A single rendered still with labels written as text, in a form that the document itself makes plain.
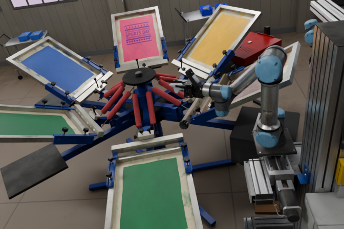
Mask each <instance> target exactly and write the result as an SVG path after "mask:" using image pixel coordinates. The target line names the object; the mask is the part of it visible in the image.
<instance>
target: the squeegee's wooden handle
mask: <svg viewBox="0 0 344 229"><path fill-rule="evenodd" d="M229 81H230V79H229V77H228V76H227V75H226V74H224V75H223V76H222V77H221V79H220V81H219V83H218V84H220V85H227V84H228V82H229Z"/></svg>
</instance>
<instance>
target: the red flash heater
mask: <svg viewBox="0 0 344 229"><path fill-rule="evenodd" d="M249 41H252V42H251V43H248V42H249ZM241 44H242V43H241ZM241 44H240V46H241ZM272 45H278V46H280V47H282V40H281V39H277V38H274V37H273V36H271V35H267V34H263V33H259V32H258V33H253V32H249V33H248V35H247V36H246V37H245V39H244V40H243V44H242V46H241V48H240V46H239V47H238V48H237V50H236V51H235V55H234V56H233V58H232V59H231V61H232V62H234V63H237V64H240V65H242V66H247V65H248V64H250V63H252V62H254V61H256V60H258V58H259V56H260V55H261V54H262V53H263V52H264V51H265V49H266V48H268V47H270V46H272Z"/></svg>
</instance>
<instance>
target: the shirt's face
mask: <svg viewBox="0 0 344 229"><path fill-rule="evenodd" d="M258 113H261V109H260V108H254V107H245V106H242V108H241V111H240V113H239V115H238V118H237V120H236V123H235V125H234V127H233V130H232V132H231V135H230V137H232V138H238V139H245V140H251V141H253V136H252V135H251V133H252V130H253V127H254V124H255V121H256V117H257V114H258ZM298 118H299V113H298V112H289V111H285V125H284V128H287V129H288V131H289V133H290V136H291V138H292V140H293V142H295V138H296V131H297V125H298Z"/></svg>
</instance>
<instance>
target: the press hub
mask: <svg viewBox="0 0 344 229"><path fill-rule="evenodd" d="M155 76H156V71H155V70H154V69H152V68H149V67H141V68H136V69H134V70H131V71H129V72H127V73H126V74H125V75H124V76H123V77H122V81H123V83H124V84H126V85H130V86H137V88H136V89H135V94H137V95H138V102H139V109H140V116H141V120H143V108H148V105H147V99H146V92H147V91H150V92H152V99H153V104H155V103H156V102H159V103H166V99H165V98H163V97H160V98H158V99H155V96H156V95H158V94H156V93H155V92H153V91H152V88H151V87H149V86H148V90H147V86H146V83H148V82H150V81H152V80H153V79H154V78H155ZM132 107H133V103H128V102H127V103H126V106H125V109H126V110H128V109H130V108H132ZM162 109H163V107H159V106H154V111H155V114H156V113H158V112H159V111H161V110H162ZM130 115H132V116H135V114H134V111H132V112H131V113H130ZM155 117H156V124H157V129H158V132H159V135H156V137H157V138H158V137H162V136H163V131H162V127H161V121H162V120H164V119H165V117H163V116H157V115H155ZM162 148H166V145H163V146H157V147H154V150H157V149H162Z"/></svg>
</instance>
